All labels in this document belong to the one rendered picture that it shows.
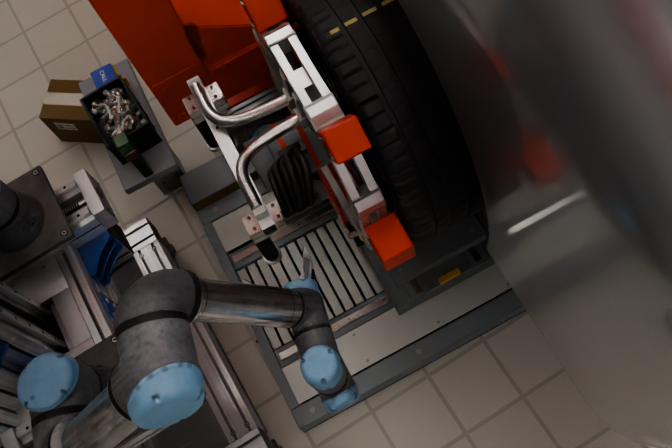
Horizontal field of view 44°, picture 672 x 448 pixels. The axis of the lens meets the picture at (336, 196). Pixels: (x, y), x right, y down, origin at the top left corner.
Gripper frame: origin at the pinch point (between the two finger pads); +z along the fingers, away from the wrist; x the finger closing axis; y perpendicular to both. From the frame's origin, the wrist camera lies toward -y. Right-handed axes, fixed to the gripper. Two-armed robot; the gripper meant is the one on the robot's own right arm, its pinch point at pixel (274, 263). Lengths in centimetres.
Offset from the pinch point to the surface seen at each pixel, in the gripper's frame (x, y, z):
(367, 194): -24.1, 15.0, -2.9
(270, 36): -22.2, 28.8, 32.9
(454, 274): -41, -66, -2
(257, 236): -0.1, 10.3, 2.8
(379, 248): -21.3, 5.2, -10.7
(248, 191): -3.1, 18.2, 9.0
